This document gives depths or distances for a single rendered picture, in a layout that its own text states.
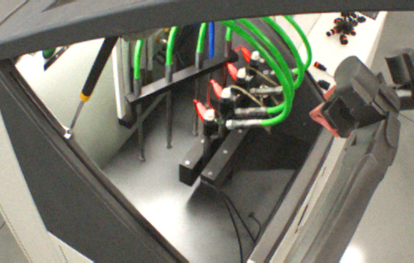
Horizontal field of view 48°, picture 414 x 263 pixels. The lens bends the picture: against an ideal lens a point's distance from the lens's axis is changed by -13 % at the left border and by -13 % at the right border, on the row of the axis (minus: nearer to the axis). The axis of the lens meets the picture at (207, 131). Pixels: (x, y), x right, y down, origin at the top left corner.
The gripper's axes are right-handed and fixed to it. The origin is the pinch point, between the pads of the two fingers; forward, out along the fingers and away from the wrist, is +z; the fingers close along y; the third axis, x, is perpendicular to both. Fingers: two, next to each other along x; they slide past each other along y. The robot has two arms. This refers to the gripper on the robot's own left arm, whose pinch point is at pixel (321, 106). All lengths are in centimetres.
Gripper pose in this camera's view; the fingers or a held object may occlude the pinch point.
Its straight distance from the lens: 98.4
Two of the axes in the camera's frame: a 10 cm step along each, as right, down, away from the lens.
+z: -4.4, -0.2, 9.0
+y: -6.4, 7.0, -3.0
